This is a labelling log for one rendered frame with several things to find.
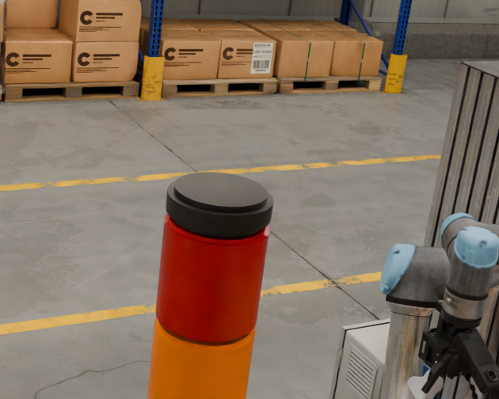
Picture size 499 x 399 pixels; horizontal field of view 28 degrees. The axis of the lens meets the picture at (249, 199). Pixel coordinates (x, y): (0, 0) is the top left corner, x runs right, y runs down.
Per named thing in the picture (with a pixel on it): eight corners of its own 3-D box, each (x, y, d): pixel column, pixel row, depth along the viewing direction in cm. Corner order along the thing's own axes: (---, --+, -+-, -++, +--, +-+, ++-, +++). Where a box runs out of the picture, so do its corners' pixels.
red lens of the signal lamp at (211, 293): (181, 351, 46) (193, 247, 44) (139, 302, 50) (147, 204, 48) (275, 336, 48) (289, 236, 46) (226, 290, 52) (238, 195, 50)
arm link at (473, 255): (497, 226, 176) (507, 245, 168) (483, 281, 180) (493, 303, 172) (452, 221, 176) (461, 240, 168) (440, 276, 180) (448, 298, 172)
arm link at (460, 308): (497, 298, 175) (462, 303, 171) (492, 321, 177) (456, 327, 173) (469, 279, 181) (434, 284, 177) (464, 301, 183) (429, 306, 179)
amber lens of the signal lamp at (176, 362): (170, 451, 48) (181, 355, 46) (130, 396, 52) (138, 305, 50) (260, 431, 50) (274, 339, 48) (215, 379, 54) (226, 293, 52)
